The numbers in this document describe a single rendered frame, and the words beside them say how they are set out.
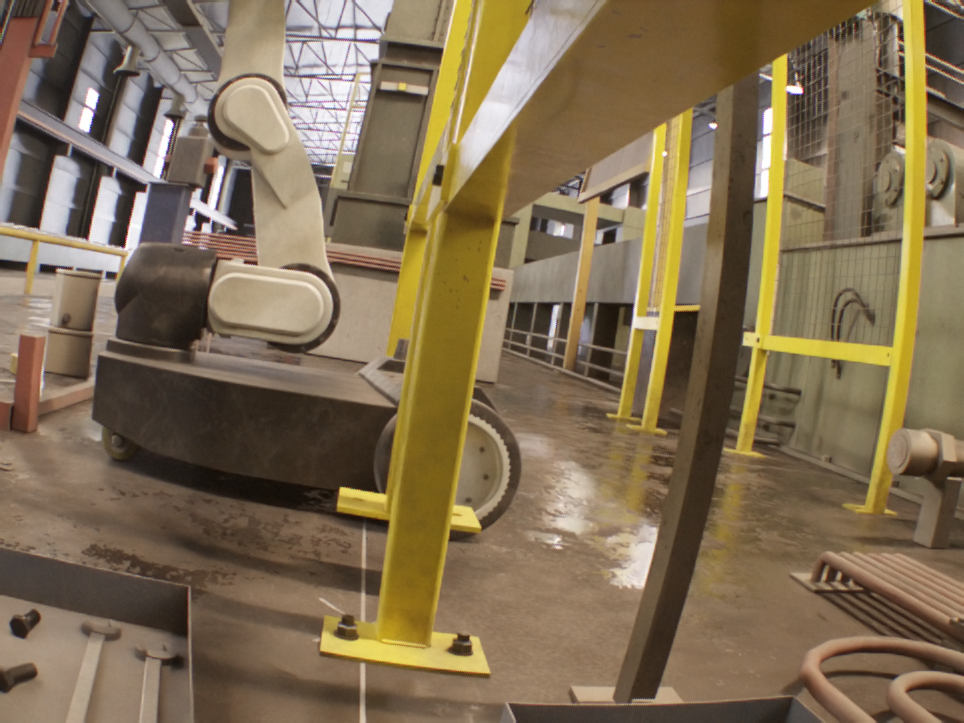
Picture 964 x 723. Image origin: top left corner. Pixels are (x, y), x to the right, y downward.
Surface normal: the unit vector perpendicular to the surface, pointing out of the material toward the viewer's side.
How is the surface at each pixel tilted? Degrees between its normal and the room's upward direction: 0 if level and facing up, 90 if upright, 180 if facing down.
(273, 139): 90
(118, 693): 0
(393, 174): 90
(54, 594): 90
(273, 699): 0
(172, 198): 90
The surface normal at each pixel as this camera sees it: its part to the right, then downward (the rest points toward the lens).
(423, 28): 0.10, 0.07
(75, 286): 0.64, 0.15
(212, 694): 0.16, -0.99
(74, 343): 0.43, 0.12
